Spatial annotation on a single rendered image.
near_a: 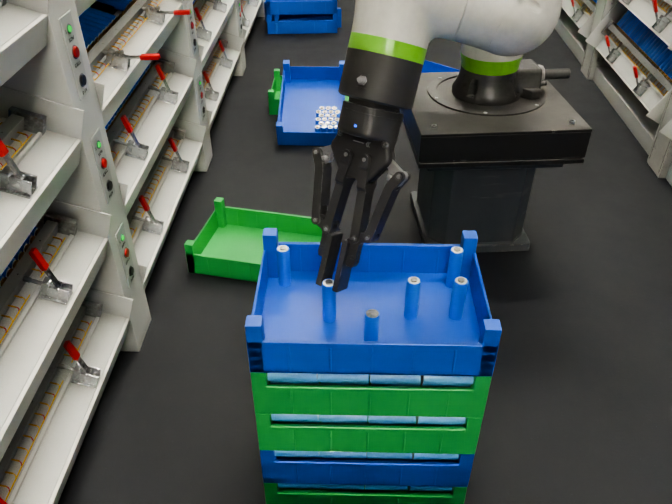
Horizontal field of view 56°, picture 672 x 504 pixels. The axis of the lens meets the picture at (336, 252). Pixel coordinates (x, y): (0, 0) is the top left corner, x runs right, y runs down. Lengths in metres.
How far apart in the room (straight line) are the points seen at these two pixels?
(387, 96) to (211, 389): 0.69
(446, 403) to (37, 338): 0.57
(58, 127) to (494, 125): 0.79
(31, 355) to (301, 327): 0.37
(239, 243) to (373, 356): 0.83
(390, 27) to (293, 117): 1.32
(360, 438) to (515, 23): 0.56
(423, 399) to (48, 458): 0.57
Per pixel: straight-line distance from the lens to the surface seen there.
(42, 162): 1.00
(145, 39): 1.43
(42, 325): 1.00
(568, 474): 1.16
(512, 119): 1.35
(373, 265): 0.93
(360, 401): 0.84
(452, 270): 0.91
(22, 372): 0.95
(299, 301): 0.89
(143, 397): 1.24
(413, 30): 0.75
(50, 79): 1.03
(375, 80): 0.75
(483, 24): 0.77
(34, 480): 1.06
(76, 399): 1.14
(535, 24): 0.77
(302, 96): 2.11
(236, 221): 1.61
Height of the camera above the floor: 0.92
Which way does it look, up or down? 37 degrees down
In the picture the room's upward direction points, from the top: straight up
